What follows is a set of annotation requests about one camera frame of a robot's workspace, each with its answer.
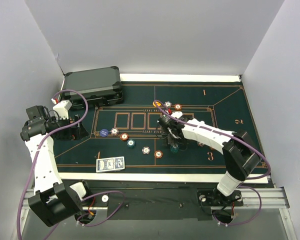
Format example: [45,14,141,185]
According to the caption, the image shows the green blue chip stack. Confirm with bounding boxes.
[170,145,179,154]

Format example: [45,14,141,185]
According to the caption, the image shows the orange red poker chip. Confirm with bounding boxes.
[120,132,129,141]
[174,103,182,111]

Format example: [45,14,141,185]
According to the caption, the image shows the orange red chip stack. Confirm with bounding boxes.
[154,150,163,159]

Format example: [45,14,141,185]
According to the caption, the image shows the white blue chip stack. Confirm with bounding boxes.
[142,146,151,155]

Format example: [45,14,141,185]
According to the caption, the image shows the green blue poker chip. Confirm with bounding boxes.
[127,139,136,149]

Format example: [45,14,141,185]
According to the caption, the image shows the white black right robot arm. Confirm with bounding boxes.
[157,111,261,205]

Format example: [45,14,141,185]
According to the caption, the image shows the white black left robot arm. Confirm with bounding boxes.
[20,100,93,227]

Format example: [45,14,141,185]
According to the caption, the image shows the blue blind button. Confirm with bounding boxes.
[99,128,109,138]

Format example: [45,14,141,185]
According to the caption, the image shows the orange dealer button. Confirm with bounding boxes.
[152,100,162,107]

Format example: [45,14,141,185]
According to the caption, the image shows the dark green poker mat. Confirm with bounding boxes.
[52,81,271,176]

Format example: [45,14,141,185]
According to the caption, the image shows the blue playing card deck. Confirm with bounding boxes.
[96,156,125,173]

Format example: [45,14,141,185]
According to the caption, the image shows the black aluminium poker case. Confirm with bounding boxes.
[61,66,124,108]

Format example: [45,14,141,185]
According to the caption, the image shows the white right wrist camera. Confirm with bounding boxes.
[170,111,183,119]

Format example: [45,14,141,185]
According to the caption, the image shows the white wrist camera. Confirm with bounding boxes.
[170,111,183,119]
[51,98,72,120]

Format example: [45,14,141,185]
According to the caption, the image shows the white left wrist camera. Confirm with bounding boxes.
[51,98,72,120]

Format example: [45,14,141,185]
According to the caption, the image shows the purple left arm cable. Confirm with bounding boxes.
[16,89,126,240]

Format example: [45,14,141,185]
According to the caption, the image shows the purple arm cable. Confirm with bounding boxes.
[152,99,272,227]
[16,89,126,240]

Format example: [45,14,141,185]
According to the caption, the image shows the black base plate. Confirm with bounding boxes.
[88,180,243,221]

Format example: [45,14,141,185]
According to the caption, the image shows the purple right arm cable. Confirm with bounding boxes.
[152,99,272,227]

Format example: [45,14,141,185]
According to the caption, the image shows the aluminium mounting rail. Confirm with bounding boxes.
[22,187,297,240]

